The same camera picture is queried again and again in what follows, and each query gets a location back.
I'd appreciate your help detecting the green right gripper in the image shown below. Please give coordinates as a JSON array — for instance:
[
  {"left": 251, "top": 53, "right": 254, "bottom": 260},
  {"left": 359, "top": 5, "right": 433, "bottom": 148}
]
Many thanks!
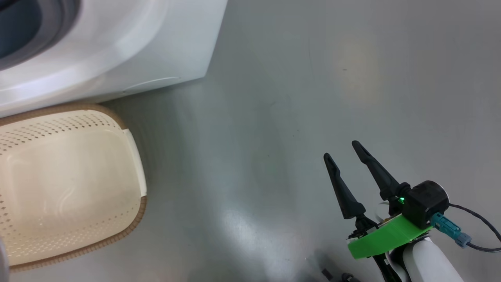
[{"left": 323, "top": 140, "right": 433, "bottom": 260}]

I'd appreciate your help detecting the white front-load washing machine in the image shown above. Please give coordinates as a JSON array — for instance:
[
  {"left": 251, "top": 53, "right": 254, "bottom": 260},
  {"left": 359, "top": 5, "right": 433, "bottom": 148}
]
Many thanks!
[{"left": 0, "top": 0, "right": 229, "bottom": 118}]

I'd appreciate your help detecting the cream perforated laundry basket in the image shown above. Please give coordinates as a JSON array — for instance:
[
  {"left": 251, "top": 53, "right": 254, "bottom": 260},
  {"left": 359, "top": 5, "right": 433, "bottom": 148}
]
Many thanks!
[{"left": 0, "top": 103, "right": 148, "bottom": 273}]

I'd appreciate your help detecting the grey rubber door gasket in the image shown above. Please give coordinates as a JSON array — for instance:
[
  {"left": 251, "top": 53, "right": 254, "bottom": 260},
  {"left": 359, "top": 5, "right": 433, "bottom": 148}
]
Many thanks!
[{"left": 0, "top": 0, "right": 81, "bottom": 71}]

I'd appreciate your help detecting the round white filter cover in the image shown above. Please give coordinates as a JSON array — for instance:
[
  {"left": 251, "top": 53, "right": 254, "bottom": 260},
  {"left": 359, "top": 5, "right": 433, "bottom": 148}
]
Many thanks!
[{"left": 123, "top": 76, "right": 181, "bottom": 94}]

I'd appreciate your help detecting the right camera cable teal connector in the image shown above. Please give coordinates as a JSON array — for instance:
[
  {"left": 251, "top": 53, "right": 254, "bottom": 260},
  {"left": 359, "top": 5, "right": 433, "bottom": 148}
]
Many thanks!
[{"left": 431, "top": 203, "right": 501, "bottom": 253}]

